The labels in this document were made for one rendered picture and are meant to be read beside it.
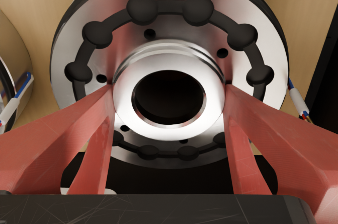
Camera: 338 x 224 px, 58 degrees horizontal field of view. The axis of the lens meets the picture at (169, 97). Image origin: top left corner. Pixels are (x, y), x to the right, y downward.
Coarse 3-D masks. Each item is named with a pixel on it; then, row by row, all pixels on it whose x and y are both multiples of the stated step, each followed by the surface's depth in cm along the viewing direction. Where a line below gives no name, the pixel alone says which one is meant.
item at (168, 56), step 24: (144, 48) 12; (168, 48) 11; (192, 48) 12; (120, 72) 12; (144, 72) 12; (192, 72) 12; (216, 72) 12; (120, 96) 13; (216, 96) 12; (144, 120) 13; (168, 120) 14; (192, 120) 13; (216, 120) 13
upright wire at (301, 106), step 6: (288, 84) 14; (294, 90) 13; (294, 96) 13; (300, 96) 13; (294, 102) 13; (300, 102) 12; (300, 108) 12; (306, 108) 12; (300, 114) 12; (306, 114) 12; (306, 120) 12
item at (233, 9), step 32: (96, 0) 11; (128, 0) 11; (160, 0) 11; (192, 0) 11; (224, 0) 11; (64, 32) 11; (96, 32) 12; (128, 32) 11; (160, 32) 11; (192, 32) 11; (224, 32) 11; (256, 32) 12; (64, 64) 12; (96, 64) 12; (224, 64) 12; (256, 64) 13; (288, 64) 12; (64, 96) 13; (256, 96) 13; (128, 128) 15; (128, 160) 16; (160, 160) 16; (192, 160) 16
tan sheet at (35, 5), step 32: (0, 0) 14; (32, 0) 14; (64, 0) 14; (288, 0) 14; (320, 0) 14; (32, 32) 15; (288, 32) 15; (320, 32) 15; (32, 64) 16; (32, 96) 18; (288, 96) 17
